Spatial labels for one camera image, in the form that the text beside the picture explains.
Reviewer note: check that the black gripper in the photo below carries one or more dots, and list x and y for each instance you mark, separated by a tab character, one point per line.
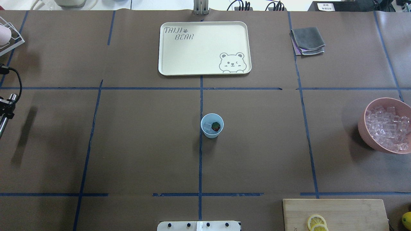
6	105

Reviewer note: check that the steel muddler black tip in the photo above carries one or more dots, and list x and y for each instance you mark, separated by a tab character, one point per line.
4	121

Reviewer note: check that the red strawberry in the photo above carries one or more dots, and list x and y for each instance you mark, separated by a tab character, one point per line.
215	126

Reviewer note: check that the pink cup on rack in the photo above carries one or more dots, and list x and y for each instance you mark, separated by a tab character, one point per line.
5	35

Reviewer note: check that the light blue plastic cup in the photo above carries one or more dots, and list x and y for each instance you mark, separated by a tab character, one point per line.
210	118

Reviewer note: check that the clear ice cube in cup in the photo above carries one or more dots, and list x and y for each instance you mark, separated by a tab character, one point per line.
207	127

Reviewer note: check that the pink bowl of ice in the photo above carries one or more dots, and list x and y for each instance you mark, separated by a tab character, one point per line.
385	126

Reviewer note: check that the cream bear print tray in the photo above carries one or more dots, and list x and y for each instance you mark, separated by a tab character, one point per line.
204	48

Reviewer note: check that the black power strip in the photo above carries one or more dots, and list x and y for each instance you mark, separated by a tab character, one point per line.
246	5

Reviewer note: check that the grey folded cloth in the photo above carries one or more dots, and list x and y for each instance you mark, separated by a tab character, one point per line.
307	41

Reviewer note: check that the wooden cutting board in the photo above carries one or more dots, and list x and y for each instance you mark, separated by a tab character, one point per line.
340	214

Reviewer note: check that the lemon slices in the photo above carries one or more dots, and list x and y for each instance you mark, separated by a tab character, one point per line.
317	223

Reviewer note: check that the whole yellow lemon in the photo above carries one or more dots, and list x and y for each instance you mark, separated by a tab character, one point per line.
406	220

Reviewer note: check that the white wire cup rack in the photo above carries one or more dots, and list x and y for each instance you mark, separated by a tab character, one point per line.
16	38

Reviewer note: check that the aluminium frame post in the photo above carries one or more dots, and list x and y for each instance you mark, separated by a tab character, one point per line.
201	7

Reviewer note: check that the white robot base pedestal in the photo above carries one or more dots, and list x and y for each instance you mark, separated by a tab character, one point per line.
219	225

